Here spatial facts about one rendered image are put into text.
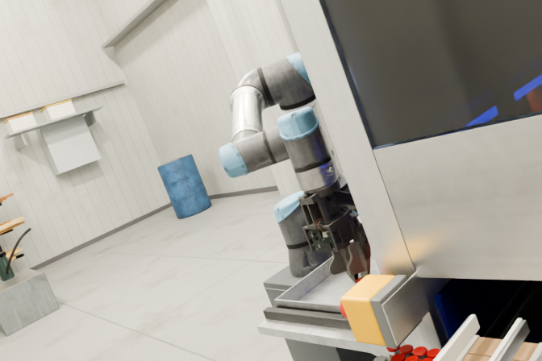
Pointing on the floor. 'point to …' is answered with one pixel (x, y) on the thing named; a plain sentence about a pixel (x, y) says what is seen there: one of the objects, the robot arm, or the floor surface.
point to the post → (350, 130)
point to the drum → (185, 186)
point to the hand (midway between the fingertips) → (361, 275)
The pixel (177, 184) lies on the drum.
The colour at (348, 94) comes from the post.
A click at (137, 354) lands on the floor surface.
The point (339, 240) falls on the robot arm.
